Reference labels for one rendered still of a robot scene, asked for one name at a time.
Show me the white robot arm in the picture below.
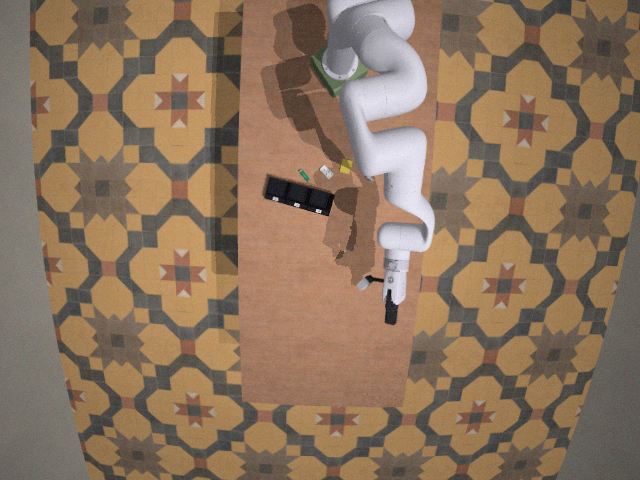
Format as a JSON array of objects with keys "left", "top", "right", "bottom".
[{"left": 322, "top": 0, "right": 435, "bottom": 270}]

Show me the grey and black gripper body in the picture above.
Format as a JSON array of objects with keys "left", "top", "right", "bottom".
[{"left": 382, "top": 267, "right": 408, "bottom": 305}]

